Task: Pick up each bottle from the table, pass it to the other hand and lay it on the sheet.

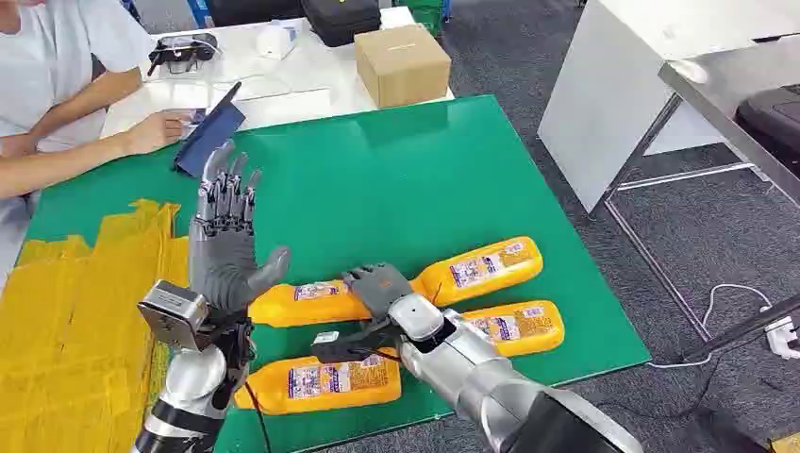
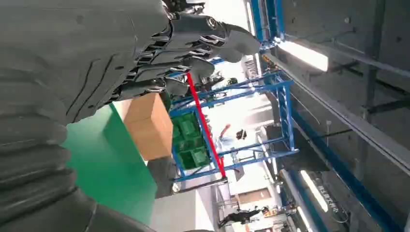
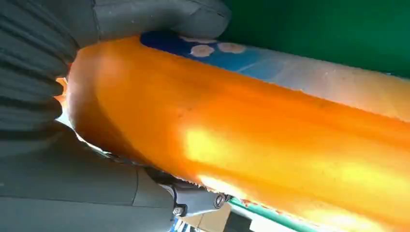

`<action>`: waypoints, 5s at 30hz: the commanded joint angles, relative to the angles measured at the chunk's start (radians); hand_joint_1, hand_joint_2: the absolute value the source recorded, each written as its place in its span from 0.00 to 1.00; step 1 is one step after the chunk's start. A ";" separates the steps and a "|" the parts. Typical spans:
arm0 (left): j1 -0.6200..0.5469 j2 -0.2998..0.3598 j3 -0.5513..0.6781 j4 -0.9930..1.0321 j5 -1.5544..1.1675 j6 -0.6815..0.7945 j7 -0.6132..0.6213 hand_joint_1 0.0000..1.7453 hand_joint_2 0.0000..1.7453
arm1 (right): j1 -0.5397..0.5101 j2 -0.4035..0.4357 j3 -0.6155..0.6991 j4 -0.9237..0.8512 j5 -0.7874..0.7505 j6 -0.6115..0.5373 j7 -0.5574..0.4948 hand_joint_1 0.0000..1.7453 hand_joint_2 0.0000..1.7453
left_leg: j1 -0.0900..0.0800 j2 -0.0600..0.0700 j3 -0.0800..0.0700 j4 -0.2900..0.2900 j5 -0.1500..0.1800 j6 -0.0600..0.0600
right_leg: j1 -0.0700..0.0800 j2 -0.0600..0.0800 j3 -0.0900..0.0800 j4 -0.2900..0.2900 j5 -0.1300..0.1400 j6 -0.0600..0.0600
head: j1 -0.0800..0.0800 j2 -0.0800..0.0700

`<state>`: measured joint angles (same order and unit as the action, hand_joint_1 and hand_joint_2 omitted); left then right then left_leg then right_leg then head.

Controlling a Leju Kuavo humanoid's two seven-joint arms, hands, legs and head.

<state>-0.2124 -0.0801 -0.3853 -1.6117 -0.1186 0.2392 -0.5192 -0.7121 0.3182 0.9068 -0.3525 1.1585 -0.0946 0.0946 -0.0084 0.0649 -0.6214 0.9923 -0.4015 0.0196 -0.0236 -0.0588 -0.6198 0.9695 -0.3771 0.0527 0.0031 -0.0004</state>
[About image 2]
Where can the bright ceiling light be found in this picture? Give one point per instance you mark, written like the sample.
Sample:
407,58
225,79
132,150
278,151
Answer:
302,54

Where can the green plastic crate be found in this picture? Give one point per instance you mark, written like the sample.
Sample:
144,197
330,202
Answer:
187,126
190,144
193,158

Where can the cardboard box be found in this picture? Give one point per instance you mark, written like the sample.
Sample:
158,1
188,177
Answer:
147,128

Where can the long ceiling light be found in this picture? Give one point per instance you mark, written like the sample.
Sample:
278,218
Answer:
315,192

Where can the white panel table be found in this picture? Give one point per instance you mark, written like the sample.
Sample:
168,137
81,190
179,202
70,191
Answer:
182,211

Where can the grey ceiling rail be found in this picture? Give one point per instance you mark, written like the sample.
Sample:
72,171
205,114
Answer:
352,121

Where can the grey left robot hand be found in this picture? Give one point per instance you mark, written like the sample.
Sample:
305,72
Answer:
96,48

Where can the blue metal rack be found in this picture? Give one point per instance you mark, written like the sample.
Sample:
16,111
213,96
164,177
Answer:
285,105

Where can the red rack bar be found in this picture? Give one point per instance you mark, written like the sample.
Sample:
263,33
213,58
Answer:
205,125

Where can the blue ceiling beam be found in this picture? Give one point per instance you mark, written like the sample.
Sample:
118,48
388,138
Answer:
346,179

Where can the green mat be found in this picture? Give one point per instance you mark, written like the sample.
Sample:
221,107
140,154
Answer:
105,166

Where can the person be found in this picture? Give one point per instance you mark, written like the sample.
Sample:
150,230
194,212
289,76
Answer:
230,139
240,217

